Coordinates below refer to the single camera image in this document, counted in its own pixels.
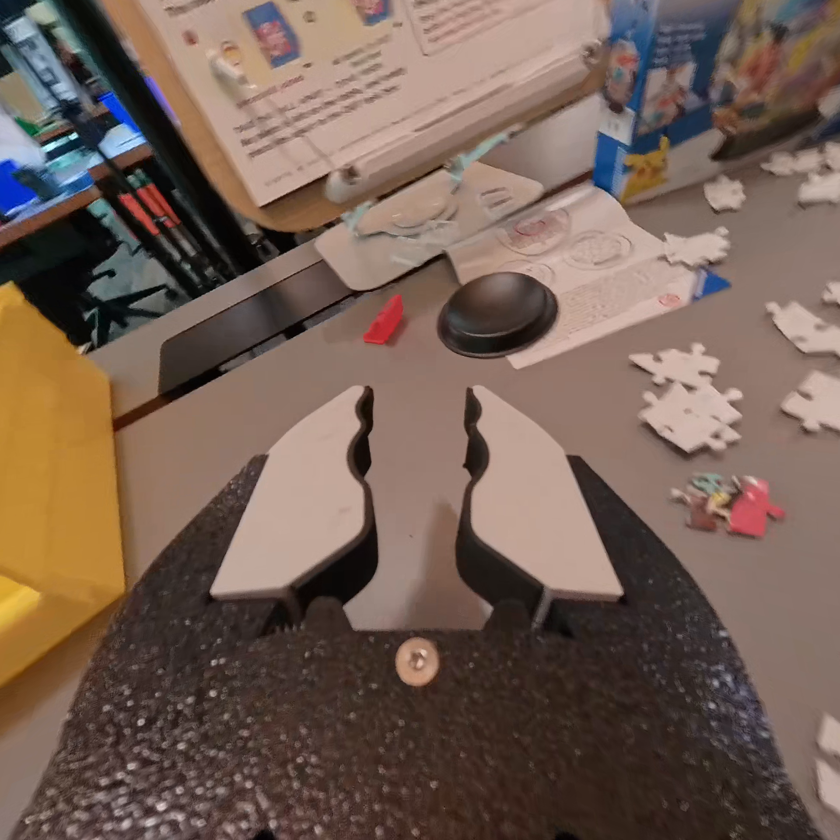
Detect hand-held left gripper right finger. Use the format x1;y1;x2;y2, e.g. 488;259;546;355
455;386;626;619

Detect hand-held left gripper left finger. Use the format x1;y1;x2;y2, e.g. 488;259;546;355
210;386;380;616

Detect white puzzle pieces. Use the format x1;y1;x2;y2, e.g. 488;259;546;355
629;141;840;815

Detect red and teal puzzle piece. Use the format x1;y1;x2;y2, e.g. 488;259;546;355
669;474;786;539

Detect blue cardboard puzzle box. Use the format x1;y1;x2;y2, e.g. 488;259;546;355
594;0;840;206

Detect black flat panel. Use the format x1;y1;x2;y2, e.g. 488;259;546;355
157;262;358;396

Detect black round display stand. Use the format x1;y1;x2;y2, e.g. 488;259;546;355
437;274;560;359

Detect small red plastic case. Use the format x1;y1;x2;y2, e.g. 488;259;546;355
363;294;405;345

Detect yellow plastic bin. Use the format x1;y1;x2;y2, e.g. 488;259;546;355
0;282;127;688

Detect printed instruction leaflet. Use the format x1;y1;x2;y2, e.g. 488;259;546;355
453;189;731;370

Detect black chair base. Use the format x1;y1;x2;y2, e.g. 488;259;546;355
77;277;179;345

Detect black metal pole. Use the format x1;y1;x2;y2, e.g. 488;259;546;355
59;0;263;280

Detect wooden workbench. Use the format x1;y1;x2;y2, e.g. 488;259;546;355
0;105;155;249

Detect white instruction board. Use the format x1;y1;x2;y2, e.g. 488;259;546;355
98;0;614;234

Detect blue storage bin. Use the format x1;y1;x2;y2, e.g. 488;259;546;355
97;91;143;133

